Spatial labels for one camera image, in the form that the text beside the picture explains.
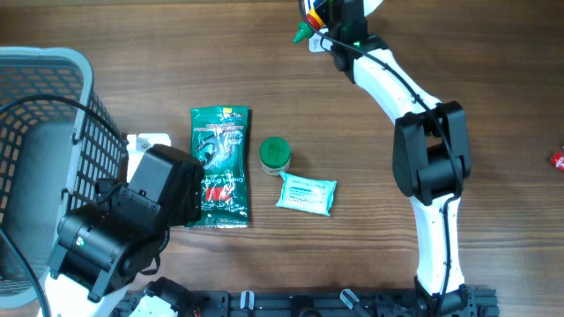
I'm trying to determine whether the red sauce bottle green cap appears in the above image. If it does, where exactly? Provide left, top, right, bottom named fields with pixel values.
left=293, top=0, right=330, bottom=43

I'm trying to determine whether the green glove package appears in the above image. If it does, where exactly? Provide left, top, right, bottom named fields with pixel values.
left=187, top=106, right=249, bottom=228

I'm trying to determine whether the green lid spice jar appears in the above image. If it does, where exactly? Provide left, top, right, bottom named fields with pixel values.
left=259, top=136, right=291, bottom=176

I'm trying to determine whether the teal wet wipes pack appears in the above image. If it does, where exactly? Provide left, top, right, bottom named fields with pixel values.
left=276, top=173, right=337, bottom=217

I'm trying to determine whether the red instant coffee stick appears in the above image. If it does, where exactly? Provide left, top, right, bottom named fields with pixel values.
left=550, top=151, right=564, bottom=171

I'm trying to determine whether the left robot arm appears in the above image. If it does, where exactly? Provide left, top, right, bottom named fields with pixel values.
left=41, top=144, right=204, bottom=316

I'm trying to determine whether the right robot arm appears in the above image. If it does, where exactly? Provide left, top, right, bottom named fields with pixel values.
left=298, top=1, right=471, bottom=316

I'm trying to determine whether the white barcode scanner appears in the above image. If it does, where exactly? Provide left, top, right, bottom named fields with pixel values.
left=308, top=32, right=332, bottom=53

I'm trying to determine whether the grey plastic mesh basket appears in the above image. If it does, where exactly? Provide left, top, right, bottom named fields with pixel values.
left=1, top=47, right=127, bottom=287

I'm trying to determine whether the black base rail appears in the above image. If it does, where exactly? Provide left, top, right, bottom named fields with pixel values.
left=107, top=276, right=500, bottom=317

